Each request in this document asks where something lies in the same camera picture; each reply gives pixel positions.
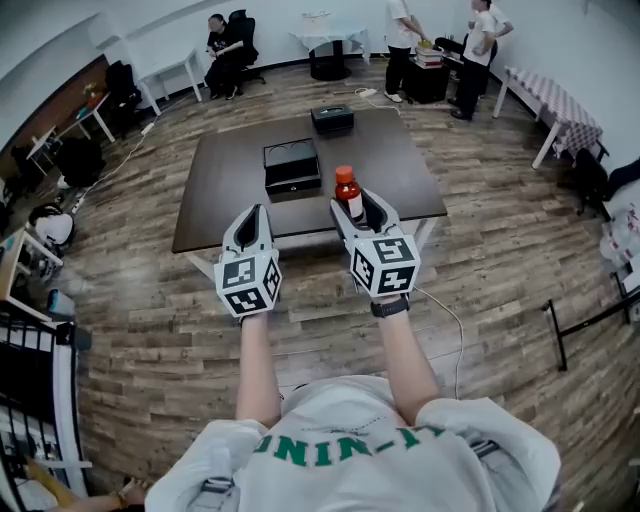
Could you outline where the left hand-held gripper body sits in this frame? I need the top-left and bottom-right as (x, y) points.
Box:
(213, 239), (284, 319)

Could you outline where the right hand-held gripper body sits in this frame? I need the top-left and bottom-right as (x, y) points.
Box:
(343, 225), (420, 301)

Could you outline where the small amber bottle orange cap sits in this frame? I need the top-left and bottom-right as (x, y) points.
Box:
(333, 165), (366, 222)

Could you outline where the person's right forearm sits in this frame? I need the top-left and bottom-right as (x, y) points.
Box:
(372, 295), (442, 426)

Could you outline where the person's left forearm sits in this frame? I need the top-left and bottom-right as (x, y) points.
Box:
(234, 312), (284, 429)

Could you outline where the black tissue box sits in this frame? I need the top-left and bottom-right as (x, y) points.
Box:
(309, 103), (356, 135)

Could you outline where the black wrist watch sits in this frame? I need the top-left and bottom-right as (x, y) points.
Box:
(369, 294), (412, 319)

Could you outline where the black cabinet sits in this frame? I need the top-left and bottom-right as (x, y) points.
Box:
(402, 57), (452, 106)

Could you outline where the stack of books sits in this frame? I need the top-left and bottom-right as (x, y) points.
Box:
(414, 41), (446, 69)

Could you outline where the white desk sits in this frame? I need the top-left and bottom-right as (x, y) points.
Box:
(136, 47), (204, 117)
(53, 91), (117, 145)

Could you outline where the round table white cloth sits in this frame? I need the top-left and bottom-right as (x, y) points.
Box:
(288, 25), (372, 82)

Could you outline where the black office chair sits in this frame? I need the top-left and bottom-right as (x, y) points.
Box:
(227, 10), (267, 87)

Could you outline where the black metal floor stand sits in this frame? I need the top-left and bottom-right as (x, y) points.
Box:
(543, 286), (640, 372)

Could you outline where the table with checkered cloth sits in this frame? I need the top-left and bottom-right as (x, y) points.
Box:
(491, 65), (605, 170)

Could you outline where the white t-shirt green print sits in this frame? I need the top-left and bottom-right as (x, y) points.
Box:
(144, 374), (564, 512)

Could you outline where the black metal railing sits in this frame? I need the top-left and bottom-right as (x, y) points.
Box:
(0, 308), (94, 512)

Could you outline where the white plastic bag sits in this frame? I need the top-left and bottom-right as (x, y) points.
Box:
(598, 197), (640, 267)

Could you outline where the white floor cable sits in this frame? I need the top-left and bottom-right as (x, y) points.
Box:
(413, 285), (467, 401)

